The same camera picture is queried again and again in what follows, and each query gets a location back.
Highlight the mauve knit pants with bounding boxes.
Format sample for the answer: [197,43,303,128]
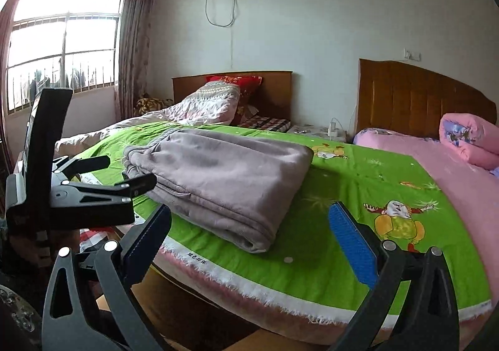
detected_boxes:
[123,128,314,254]

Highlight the green cartoon bed sheet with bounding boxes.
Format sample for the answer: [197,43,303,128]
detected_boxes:
[75,121,493,316]

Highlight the brown patterned cushion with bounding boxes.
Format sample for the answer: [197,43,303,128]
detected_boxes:
[133,94,173,117]

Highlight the window with railing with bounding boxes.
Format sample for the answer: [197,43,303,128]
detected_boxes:
[6,0,124,114]

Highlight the purple pillow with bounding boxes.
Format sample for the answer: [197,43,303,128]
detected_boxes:
[490,167,499,178]

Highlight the rolled pink blanket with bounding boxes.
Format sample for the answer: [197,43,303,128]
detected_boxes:
[439,113,498,170]

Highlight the pink floral quilt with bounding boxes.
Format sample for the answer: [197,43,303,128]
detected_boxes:
[54,80,240,158]

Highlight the maroon curtain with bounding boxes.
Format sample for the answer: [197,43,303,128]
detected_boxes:
[115,0,154,120]

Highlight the cluttered nightstand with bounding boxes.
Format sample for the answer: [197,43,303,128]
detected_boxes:
[288,118,348,143]

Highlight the right wooden headboard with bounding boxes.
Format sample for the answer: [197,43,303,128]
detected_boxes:
[355,59,497,139]

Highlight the wooden headboard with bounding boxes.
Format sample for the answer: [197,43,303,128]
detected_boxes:
[172,71,293,119]
[355,59,497,139]

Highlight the red pillow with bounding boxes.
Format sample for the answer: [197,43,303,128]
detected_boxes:
[206,75,263,126]

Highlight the plaid checkered blanket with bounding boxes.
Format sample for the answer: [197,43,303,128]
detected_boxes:
[239,115,292,133]

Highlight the left wooden headboard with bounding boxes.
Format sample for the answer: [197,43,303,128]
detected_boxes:
[172,71,293,119]

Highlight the white power cable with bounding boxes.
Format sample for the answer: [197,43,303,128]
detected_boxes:
[204,0,239,71]

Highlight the wall outlet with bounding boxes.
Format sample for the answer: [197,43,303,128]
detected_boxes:
[404,48,421,62]

